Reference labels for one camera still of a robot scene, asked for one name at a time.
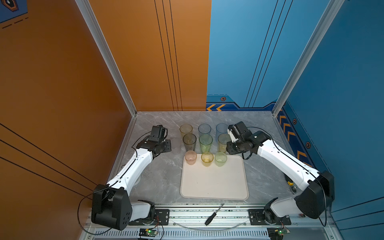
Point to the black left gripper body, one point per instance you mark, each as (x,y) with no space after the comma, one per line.
(165,146)

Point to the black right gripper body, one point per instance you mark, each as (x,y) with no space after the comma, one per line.
(233,148)

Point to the pink short glass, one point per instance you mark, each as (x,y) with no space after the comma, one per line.
(190,157)

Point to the green short glass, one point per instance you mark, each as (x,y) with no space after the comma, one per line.
(220,159)

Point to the yellow short glass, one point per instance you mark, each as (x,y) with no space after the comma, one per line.
(207,158)

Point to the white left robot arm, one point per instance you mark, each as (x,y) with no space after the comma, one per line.
(111,205)

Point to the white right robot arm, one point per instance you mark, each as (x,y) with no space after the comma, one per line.
(317,189)

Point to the cream rectangular tray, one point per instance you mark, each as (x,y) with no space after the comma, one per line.
(228,182)

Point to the yellow tall glass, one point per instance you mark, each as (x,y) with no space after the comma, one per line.
(223,139)

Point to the dark smoky tall glass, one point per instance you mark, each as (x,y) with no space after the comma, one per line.
(189,141)

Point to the blue tall glass back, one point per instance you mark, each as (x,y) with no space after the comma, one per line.
(221,128)

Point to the amber tall glass back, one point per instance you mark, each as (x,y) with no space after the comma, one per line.
(186,129)

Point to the green tall glass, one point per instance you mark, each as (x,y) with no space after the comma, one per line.
(206,141)

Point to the grey-blue tall glass back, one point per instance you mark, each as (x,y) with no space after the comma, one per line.
(204,129)

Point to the left green circuit board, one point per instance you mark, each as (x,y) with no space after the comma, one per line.
(148,234)

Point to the green circuit board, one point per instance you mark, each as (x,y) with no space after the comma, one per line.
(148,234)
(277,234)

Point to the right green circuit board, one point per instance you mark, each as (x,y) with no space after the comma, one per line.
(277,234)

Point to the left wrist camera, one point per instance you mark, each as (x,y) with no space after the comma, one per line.
(158,134)

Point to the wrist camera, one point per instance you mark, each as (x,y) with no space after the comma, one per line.
(158,134)
(239,131)

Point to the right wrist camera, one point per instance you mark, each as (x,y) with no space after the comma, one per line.
(239,131)

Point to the red handled ratchet wrench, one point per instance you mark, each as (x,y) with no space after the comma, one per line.
(294,189)

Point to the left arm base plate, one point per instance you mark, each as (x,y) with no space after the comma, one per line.
(156,215)

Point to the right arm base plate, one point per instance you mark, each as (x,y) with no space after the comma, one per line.
(257,217)

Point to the aluminium front rail frame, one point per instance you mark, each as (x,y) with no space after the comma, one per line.
(217,222)

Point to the black handled screwdriver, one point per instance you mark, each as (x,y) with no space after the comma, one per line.
(210,218)

